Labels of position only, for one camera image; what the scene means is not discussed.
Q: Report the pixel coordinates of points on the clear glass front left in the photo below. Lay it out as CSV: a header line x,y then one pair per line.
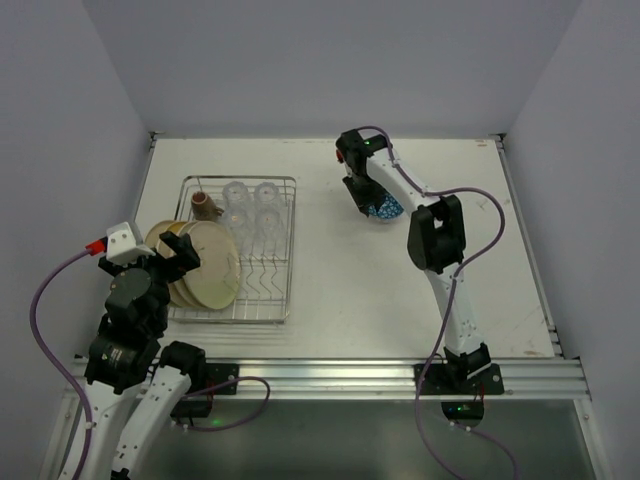
x,y
237,221

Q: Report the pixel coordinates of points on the beige floral plate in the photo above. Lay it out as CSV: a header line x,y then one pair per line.
x,y
176,295

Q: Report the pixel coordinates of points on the blue patterned bowl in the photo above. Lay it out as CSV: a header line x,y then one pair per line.
x,y
388,211

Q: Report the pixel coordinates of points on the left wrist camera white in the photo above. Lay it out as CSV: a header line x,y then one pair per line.
x,y
124,244

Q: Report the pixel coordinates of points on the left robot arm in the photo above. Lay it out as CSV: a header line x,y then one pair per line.
x,y
130,382

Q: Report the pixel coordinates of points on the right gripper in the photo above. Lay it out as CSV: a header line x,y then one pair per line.
x,y
361,191

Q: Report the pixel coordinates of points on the brown ceramic mug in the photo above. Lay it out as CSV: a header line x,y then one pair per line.
x,y
204,208

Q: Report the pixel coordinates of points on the aluminium front rail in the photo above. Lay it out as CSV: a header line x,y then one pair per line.
x,y
367,379

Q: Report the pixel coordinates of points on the green rear plate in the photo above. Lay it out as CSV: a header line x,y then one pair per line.
x,y
152,239

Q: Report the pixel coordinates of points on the beige front plate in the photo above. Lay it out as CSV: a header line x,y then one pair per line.
x,y
215,283

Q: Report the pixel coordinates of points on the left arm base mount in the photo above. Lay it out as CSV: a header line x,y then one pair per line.
x,y
192,408

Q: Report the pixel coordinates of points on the clear glass front right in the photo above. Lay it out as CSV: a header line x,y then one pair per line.
x,y
269,228

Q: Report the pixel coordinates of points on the metal wire dish rack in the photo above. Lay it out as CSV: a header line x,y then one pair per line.
x,y
265,278

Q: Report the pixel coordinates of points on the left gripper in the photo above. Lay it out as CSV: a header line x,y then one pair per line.
x,y
167,261

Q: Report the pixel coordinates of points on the pink beige plate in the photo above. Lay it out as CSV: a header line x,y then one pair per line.
x,y
187,293

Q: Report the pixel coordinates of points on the clear glass back right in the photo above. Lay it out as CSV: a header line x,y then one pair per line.
x,y
267,193

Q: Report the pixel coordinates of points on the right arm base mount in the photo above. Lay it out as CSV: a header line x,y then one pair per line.
x,y
467,406

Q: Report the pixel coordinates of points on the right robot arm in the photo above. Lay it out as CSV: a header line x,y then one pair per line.
x,y
436,243

